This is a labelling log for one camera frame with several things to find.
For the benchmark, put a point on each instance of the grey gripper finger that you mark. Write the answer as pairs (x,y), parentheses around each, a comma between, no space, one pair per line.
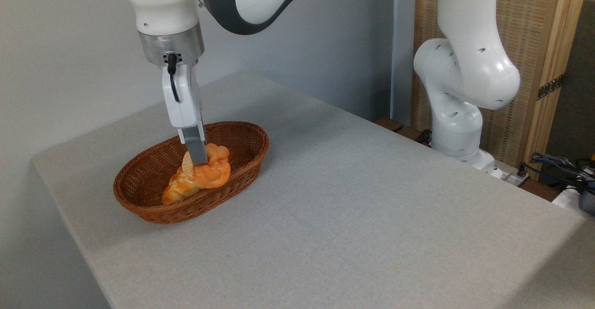
(197,148)

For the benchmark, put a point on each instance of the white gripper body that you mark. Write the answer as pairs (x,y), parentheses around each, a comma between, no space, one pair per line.
(183,100)

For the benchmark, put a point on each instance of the orange braided bread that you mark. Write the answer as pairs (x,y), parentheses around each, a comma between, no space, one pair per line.
(209,174)

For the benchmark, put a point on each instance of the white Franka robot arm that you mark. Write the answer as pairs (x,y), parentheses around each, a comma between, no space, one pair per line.
(465,67)

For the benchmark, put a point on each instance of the brown wicker basket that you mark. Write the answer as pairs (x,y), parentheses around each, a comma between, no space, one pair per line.
(139,183)

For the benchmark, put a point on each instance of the brown wooden board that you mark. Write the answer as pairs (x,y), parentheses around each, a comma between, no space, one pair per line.
(389,124)

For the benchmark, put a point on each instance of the black power plug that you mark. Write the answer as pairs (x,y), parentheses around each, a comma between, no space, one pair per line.
(523,169)

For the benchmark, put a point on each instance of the woven bamboo folding screen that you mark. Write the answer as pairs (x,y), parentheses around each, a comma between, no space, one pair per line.
(530,25)

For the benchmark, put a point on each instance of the black screen hinge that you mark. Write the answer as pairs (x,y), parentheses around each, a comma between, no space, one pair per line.
(551,86)

